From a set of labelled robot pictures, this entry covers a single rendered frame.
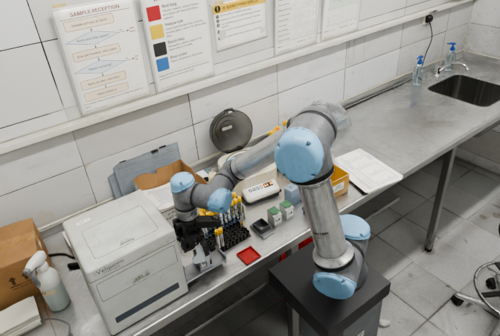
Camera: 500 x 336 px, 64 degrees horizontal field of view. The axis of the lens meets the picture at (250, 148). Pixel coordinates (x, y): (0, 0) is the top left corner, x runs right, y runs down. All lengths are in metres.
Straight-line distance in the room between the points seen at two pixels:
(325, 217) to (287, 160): 0.20
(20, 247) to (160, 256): 0.53
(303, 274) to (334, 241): 0.35
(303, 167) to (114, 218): 0.71
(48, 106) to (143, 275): 0.74
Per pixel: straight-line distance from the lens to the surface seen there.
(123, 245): 1.29
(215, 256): 1.54
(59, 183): 1.82
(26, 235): 1.68
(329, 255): 1.13
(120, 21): 1.65
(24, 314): 1.62
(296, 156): 0.92
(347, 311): 1.36
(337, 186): 1.80
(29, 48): 1.62
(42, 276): 1.52
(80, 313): 1.58
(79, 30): 1.61
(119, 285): 1.33
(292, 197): 1.73
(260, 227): 1.67
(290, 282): 1.40
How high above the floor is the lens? 2.02
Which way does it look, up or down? 32 degrees down
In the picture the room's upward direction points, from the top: 5 degrees counter-clockwise
